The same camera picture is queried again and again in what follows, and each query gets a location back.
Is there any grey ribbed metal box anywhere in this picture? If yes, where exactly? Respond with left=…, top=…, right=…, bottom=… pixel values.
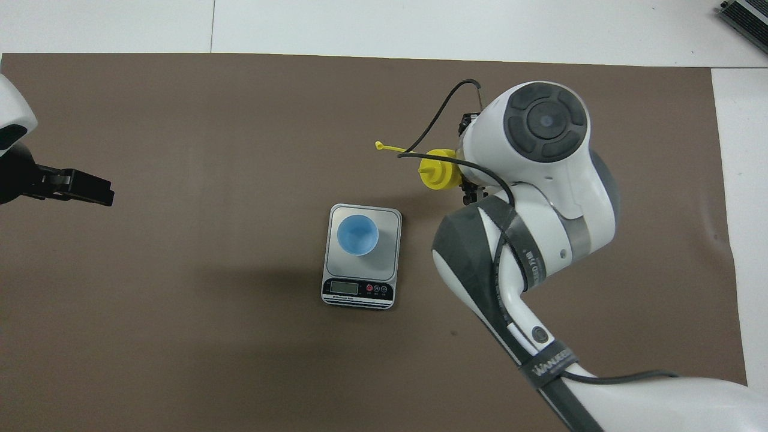
left=718, top=0, right=768, bottom=56

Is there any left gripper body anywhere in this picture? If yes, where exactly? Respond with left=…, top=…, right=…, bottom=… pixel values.
left=0, top=141, right=46, bottom=206

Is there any blue plastic cup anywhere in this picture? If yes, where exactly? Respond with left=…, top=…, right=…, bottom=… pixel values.
left=336, top=214, right=380, bottom=257

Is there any yellow capped seasoning bottle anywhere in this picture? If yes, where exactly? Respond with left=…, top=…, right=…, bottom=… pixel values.
left=374, top=141, right=467, bottom=192

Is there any silver digital kitchen scale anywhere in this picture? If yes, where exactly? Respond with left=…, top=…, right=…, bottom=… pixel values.
left=320, top=203, right=403, bottom=311

